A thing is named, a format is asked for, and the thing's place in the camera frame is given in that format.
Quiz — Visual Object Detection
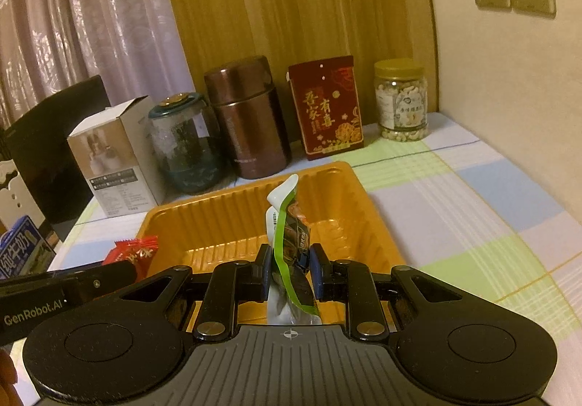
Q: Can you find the white and green snack packet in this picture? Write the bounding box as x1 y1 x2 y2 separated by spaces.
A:
266 174 322 325

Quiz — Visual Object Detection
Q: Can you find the red snack bar packet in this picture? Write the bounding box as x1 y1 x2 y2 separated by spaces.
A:
103 235 159 281

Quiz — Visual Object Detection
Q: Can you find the person's left hand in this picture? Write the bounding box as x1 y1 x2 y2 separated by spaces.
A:
0 348 23 406

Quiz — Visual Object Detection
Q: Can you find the blue milk carton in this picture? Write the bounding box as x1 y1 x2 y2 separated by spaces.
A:
0 215 55 280

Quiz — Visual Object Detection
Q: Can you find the orange plastic tray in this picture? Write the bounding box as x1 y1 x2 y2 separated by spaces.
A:
135 160 407 327

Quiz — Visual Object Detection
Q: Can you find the checked pastel tablecloth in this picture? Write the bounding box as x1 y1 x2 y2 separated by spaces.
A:
8 110 582 406

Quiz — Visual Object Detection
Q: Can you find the dark green glass jar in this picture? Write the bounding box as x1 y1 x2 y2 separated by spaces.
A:
148 92 227 194

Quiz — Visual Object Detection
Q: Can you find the black chair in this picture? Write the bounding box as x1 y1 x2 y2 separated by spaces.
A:
4 75 111 225

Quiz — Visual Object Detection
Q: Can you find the white product box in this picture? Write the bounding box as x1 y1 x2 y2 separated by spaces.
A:
67 97 167 218

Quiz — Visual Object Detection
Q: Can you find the clear jar of nuts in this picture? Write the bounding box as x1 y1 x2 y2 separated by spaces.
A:
374 58 428 142

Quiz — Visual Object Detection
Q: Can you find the brown metal thermos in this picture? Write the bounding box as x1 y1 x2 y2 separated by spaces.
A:
204 55 291 179

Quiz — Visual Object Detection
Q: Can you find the red festive gift box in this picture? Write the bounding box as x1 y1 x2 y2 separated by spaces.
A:
287 55 364 160

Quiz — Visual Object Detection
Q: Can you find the pale lace curtain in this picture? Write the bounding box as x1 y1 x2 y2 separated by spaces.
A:
1 0 194 127

